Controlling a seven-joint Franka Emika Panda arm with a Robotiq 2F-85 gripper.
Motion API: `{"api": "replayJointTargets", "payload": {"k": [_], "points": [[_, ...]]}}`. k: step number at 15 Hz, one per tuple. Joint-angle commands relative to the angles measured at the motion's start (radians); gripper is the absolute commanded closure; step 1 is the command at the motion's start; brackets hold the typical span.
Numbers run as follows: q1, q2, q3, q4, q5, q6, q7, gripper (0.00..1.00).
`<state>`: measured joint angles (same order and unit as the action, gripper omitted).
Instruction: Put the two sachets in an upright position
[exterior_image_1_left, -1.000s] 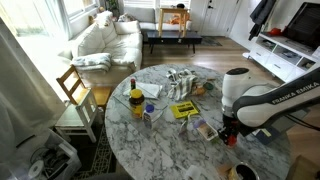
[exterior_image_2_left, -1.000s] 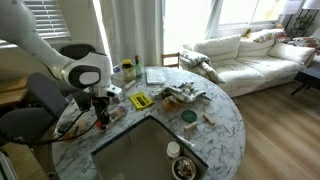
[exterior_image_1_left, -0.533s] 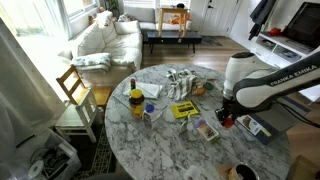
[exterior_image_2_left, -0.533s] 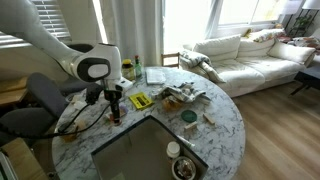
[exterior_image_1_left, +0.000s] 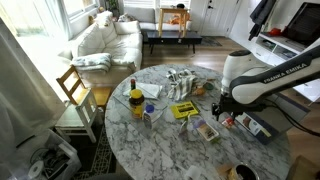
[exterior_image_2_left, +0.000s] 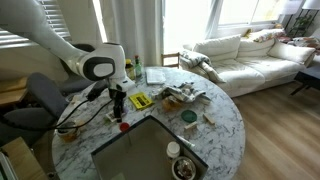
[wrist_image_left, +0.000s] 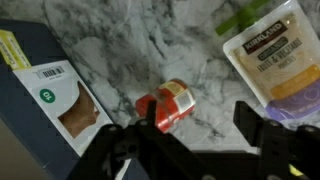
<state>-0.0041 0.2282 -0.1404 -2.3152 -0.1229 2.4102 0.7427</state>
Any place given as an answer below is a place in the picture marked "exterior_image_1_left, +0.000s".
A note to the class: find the green house plant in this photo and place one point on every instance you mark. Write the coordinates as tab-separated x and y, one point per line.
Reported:
112	5

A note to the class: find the bright window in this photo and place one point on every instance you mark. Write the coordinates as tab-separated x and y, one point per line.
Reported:
76	6

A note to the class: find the black coffee table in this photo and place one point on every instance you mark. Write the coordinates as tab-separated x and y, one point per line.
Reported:
173	36

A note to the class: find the blue cap clear bottle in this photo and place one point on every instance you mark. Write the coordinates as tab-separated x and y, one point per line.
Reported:
148	116

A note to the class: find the white door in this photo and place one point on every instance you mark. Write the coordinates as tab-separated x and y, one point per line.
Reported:
216	20

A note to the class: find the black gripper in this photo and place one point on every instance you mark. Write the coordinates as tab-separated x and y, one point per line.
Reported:
228	106

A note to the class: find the green round lid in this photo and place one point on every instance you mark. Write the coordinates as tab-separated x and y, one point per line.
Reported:
208	86

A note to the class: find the small wooden block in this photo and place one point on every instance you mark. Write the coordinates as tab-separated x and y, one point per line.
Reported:
210	79

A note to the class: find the clear glass tray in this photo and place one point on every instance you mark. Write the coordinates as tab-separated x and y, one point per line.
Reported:
158	109

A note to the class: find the light grey sofa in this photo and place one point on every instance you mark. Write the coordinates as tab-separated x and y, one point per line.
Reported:
140	15

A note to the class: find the open tin can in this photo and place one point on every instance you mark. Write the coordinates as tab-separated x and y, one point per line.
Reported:
246	173

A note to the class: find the orange toy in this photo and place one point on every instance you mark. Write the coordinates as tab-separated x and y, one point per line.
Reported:
175	20

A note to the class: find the white sofa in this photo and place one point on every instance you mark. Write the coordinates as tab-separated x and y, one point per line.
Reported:
123	46

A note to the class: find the white sheer curtain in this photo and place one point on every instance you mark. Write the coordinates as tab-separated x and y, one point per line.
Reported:
20	100

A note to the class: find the small tan wood block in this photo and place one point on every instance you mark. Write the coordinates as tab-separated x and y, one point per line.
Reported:
221	170

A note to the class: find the folded grey white blanket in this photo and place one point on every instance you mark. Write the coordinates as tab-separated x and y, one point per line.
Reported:
91	61

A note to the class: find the floral cushion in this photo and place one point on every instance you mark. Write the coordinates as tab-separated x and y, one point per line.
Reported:
125	17

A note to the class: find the small black bowl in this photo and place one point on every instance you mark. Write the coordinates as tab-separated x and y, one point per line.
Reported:
180	5

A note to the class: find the grey door mat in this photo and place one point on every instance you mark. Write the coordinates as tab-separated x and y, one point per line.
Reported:
210	41

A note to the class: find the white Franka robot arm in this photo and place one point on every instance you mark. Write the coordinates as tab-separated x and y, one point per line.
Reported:
266	83

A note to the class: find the red cap green sauce bottle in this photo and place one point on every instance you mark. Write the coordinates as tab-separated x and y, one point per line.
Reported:
132	85

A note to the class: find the patterned sofa pillow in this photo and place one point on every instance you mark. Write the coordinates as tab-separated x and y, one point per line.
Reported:
104	18

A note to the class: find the striped dish towel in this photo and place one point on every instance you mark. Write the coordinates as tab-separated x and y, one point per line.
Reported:
181	85

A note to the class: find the red object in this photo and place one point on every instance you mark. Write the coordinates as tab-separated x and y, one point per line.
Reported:
275	32

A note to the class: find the brown cardboard box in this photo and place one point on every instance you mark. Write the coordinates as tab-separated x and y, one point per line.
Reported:
301	170

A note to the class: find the clear plastic card tray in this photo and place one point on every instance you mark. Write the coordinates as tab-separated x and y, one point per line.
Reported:
206	130

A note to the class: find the light wooden stool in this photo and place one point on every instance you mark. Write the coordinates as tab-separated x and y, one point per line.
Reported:
171	10

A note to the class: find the black TV screen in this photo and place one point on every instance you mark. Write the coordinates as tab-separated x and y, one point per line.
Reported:
305	23

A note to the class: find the white tape roll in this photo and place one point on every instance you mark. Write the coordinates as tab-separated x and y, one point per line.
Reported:
35	169

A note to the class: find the orange glass jar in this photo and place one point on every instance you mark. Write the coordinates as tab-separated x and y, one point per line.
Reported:
199	91

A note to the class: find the white folded napkin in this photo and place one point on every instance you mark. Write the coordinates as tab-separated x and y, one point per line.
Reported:
150	89

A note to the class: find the small white cup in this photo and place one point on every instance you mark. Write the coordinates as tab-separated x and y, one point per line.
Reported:
193	173

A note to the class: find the yellow plush toy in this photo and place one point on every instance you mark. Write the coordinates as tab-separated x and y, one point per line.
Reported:
101	9

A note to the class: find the clear plastic storage bin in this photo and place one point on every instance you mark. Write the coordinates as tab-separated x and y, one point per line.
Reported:
63	150

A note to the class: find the dark patterned floor rug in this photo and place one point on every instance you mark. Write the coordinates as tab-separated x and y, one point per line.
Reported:
100	160

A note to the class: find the wooden chair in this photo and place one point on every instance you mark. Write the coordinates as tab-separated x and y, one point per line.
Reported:
68	83
85	106

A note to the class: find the dark hanging jacket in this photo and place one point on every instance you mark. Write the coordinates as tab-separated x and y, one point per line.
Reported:
261	13

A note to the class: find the yellow flat card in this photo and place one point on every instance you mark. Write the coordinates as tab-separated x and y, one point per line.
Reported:
184	109

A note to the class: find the small red lid container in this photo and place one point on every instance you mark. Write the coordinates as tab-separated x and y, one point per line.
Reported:
228	122

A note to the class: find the yellow lid dark jar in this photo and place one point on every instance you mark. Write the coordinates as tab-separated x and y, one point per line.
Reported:
136	105

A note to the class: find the white TV stand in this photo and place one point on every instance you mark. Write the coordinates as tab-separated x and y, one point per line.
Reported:
266	46

